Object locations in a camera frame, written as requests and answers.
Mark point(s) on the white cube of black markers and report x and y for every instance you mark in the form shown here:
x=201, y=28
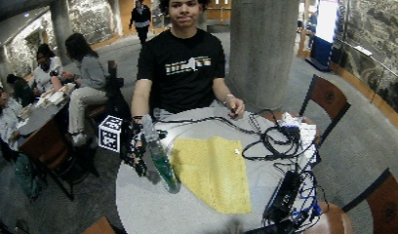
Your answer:
x=109, y=134

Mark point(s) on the yellow cloth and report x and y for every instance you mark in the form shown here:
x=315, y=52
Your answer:
x=211, y=172

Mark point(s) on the wooden chair with black frame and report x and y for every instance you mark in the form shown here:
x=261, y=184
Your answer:
x=99, y=226
x=328, y=97
x=376, y=208

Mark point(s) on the person in black t-shirt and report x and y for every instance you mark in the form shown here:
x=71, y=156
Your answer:
x=181, y=65

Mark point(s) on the clear bottle with green liquid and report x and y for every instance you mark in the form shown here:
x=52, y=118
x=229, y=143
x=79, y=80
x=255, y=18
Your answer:
x=161, y=163

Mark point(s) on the dark chair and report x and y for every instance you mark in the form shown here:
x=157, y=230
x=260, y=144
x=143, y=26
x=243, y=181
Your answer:
x=116, y=94

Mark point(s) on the white packet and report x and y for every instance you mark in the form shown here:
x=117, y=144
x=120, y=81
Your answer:
x=300, y=125

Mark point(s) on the dark table with wooden edge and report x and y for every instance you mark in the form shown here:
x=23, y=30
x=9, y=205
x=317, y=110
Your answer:
x=40, y=123

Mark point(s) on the green backpack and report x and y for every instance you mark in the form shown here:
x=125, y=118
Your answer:
x=27, y=175

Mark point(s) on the white wristband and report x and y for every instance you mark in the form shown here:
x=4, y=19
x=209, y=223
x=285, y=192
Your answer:
x=228, y=96

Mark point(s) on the grey concrete pillar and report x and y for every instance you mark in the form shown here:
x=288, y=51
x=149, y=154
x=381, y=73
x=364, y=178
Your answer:
x=263, y=52

